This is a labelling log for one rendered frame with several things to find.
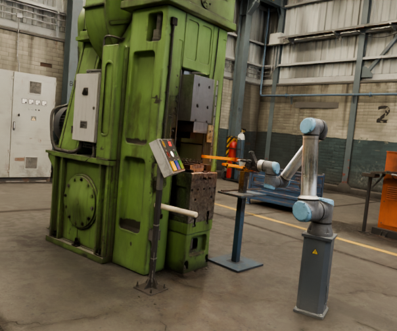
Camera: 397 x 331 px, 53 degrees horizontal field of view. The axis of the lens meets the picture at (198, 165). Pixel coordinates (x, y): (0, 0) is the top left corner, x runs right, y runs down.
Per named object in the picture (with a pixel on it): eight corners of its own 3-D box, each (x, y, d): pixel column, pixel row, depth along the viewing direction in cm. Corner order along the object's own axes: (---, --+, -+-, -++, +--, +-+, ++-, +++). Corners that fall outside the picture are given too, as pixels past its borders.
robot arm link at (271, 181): (279, 190, 318) (280, 175, 317) (269, 190, 311) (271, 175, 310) (270, 188, 325) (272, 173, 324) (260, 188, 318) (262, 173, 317)
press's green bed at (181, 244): (208, 266, 383) (212, 219, 379) (183, 275, 353) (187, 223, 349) (165, 251, 417) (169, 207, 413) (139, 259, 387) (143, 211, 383)
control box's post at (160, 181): (154, 288, 319) (165, 154, 310) (150, 289, 316) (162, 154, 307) (150, 287, 321) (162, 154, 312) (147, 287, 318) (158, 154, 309)
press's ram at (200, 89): (216, 124, 374) (220, 81, 371) (190, 121, 344) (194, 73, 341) (182, 121, 400) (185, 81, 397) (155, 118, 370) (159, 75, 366)
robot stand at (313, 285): (328, 309, 308) (337, 234, 303) (322, 320, 289) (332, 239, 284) (300, 301, 319) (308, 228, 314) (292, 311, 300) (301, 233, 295)
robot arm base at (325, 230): (334, 234, 303) (336, 220, 302) (330, 238, 286) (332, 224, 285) (309, 228, 312) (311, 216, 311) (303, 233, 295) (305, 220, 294)
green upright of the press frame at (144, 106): (164, 270, 363) (186, 11, 344) (144, 276, 343) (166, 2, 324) (131, 257, 390) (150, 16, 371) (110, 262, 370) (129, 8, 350)
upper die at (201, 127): (206, 133, 365) (208, 123, 364) (192, 132, 349) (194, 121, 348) (172, 130, 390) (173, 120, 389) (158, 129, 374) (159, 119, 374)
